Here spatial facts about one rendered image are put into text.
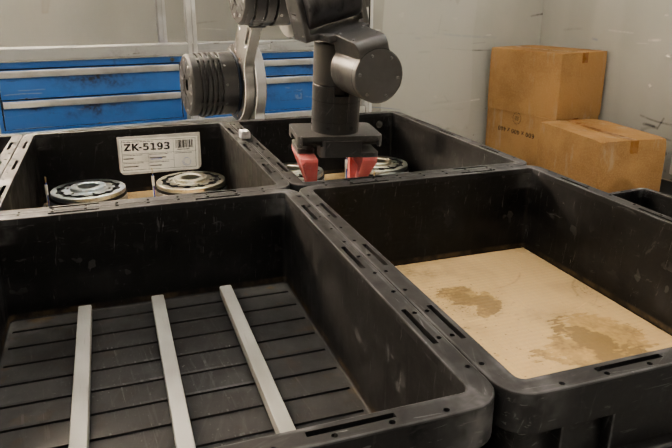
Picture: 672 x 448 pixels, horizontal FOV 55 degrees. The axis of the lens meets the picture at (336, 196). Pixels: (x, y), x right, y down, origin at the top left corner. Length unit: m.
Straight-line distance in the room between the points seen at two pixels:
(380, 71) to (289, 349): 0.29
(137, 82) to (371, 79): 2.19
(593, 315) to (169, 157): 0.67
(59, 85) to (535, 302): 2.35
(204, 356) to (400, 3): 3.74
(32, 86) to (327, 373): 2.36
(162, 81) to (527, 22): 2.79
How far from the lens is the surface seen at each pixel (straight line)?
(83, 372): 0.56
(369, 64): 0.67
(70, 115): 2.81
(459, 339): 0.40
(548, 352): 0.60
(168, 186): 0.96
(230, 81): 1.83
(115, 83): 2.80
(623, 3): 4.39
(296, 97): 3.01
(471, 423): 0.34
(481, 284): 0.71
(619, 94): 4.39
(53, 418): 0.54
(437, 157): 0.99
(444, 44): 4.39
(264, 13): 1.40
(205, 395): 0.53
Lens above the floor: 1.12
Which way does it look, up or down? 17 degrees down
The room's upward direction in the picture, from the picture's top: straight up
